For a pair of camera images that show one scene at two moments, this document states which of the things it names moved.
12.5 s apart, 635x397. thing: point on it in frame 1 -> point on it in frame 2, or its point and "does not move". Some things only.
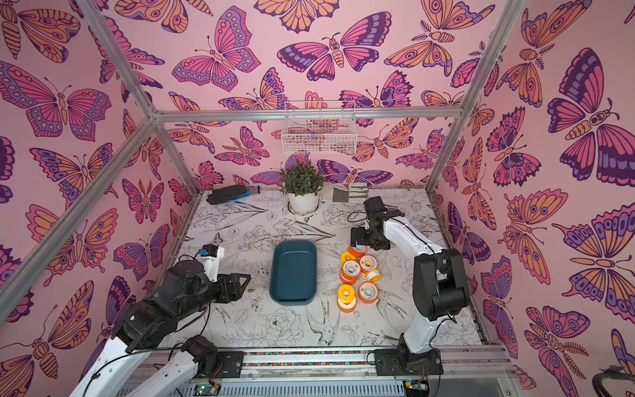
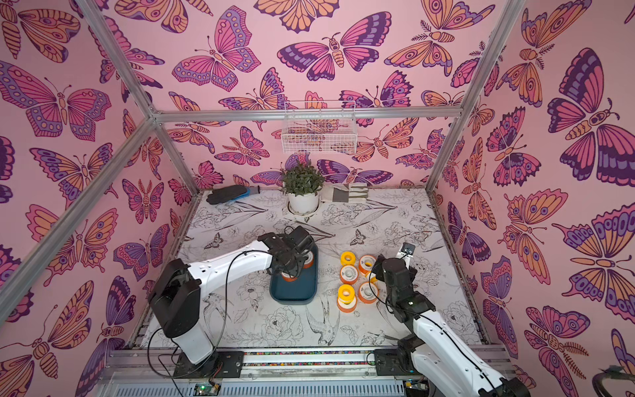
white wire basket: (322, 136) does not move
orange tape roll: (350, 271) -> (286, 276)
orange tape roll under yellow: (347, 308) does not move
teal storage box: (293, 272) does not move
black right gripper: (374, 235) -> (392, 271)
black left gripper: (228, 295) -> (298, 270)
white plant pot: (303, 204) does not move
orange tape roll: (368, 292) does not move
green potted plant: (301, 180) does not move
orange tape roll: (368, 263) does not move
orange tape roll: (358, 251) -> (310, 260)
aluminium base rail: (466, 371) does not move
